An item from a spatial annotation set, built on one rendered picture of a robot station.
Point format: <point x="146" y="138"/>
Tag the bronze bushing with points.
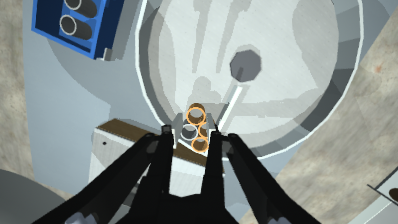
<point x="192" y="120"/>
<point x="202" y="132"/>
<point x="200" y="146"/>

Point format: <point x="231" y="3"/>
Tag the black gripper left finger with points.
<point x="99" y="201"/>

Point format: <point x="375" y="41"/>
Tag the blue open crate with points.
<point x="46" y="17"/>

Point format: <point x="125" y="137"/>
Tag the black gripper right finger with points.
<point x="269" y="202"/>

